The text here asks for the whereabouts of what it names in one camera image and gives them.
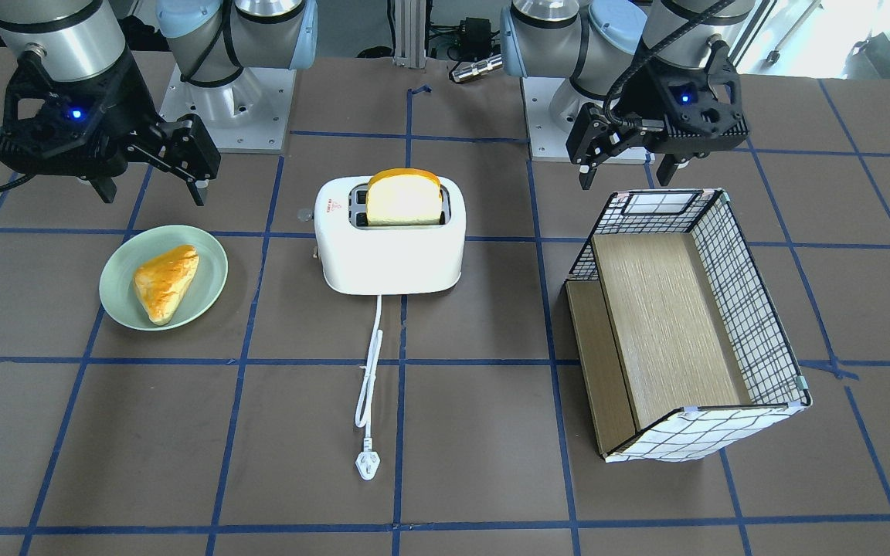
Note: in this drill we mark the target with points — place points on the black power adapter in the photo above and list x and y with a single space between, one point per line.
474 37

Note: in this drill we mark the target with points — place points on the triangular golden bread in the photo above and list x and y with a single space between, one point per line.
161 283

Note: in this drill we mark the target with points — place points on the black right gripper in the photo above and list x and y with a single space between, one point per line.
122 99

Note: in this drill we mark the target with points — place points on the light green plate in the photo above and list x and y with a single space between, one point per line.
117 290

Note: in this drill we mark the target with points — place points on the white toaster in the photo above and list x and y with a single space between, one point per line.
365 260

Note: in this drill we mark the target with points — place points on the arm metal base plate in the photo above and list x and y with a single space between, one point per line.
247 116
550 107

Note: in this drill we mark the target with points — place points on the toast slice in toaster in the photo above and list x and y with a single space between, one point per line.
403 196

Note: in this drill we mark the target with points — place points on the wire shelf with wooden boards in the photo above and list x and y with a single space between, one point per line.
682 349

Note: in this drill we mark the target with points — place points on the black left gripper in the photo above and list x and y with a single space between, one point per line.
643 101

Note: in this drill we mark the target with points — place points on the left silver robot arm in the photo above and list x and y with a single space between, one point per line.
594 44

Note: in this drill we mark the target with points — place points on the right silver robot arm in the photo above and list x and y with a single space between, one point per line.
212 41

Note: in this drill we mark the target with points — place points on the silver metal cylinder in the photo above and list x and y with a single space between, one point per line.
466 71

